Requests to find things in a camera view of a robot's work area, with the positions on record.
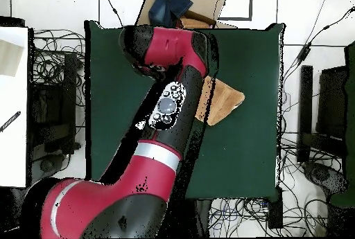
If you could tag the dark brown garment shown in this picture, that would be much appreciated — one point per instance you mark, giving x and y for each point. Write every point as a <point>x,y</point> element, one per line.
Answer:
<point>199,16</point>

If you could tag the dark green fabric furniture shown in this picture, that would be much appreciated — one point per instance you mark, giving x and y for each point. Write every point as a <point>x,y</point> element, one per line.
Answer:
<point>350,111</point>

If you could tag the black metal frame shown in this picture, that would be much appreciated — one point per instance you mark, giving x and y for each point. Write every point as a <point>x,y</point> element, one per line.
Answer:
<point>305,97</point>

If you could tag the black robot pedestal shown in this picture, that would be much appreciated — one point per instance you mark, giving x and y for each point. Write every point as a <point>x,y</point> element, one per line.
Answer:
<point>203,219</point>

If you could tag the dark green table cloth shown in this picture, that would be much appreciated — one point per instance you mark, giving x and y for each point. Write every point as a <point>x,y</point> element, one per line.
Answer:
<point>244,153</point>

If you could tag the black rectangular box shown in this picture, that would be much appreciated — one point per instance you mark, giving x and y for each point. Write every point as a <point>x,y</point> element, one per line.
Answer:
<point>275,211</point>

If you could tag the blue jeans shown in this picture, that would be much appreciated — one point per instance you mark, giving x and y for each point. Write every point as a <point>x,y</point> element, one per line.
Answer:
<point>166,6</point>

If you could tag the black striped pen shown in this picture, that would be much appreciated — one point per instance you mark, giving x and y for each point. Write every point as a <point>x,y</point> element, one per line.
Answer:
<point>11,120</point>

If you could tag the white desk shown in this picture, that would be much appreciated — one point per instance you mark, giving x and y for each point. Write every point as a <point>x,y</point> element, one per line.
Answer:
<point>14,153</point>

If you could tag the black equipment rack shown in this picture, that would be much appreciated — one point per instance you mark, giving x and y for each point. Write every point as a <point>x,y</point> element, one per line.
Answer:
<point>55,111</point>

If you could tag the tan terry towel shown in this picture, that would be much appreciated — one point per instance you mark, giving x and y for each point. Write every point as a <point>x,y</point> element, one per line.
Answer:
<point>222,100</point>

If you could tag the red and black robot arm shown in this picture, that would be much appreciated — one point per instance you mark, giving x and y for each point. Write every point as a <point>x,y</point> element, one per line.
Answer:
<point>155,172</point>

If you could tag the beige paper sheet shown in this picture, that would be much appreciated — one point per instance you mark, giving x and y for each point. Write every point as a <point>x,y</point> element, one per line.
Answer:
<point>9,59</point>

